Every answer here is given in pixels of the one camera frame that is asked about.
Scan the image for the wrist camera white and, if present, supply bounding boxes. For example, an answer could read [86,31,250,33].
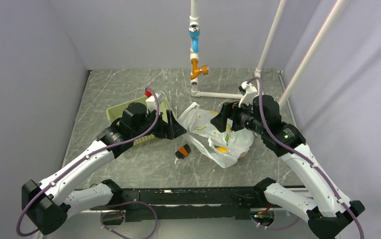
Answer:
[238,82,258,108]
[144,88,165,113]

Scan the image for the orange black brush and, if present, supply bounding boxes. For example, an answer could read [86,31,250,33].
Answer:
[175,144,191,159]

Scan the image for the blue pipe valve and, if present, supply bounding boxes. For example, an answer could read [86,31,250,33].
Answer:
[188,22,200,53]

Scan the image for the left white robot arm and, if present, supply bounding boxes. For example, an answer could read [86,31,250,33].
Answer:
[16,103,187,237]

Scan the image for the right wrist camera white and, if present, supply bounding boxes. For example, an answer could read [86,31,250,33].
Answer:
[238,82,258,108]

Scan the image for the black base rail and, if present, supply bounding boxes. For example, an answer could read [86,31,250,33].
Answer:
[92,187,270,222]

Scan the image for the white pvc pipe frame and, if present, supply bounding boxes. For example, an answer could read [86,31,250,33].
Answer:
[189,0,348,108]

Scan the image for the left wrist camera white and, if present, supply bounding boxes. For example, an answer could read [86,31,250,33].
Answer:
[144,88,165,113]

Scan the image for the white plastic bag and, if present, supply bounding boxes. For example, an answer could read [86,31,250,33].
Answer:
[178,102,254,168]

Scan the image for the pale green plastic basket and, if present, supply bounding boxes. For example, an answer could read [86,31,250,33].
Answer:
[106,91,174,147]

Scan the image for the orange pipe valve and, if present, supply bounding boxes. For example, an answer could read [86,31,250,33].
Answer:
[190,58,210,80]

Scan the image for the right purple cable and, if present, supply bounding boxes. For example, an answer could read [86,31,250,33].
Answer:
[246,77,365,239]

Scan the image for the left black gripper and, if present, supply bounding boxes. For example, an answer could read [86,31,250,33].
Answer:
[132,109,187,140]

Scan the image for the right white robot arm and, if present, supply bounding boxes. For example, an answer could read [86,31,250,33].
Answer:
[210,95,365,239]

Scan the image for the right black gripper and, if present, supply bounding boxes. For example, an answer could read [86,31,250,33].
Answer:
[210,97,266,135]

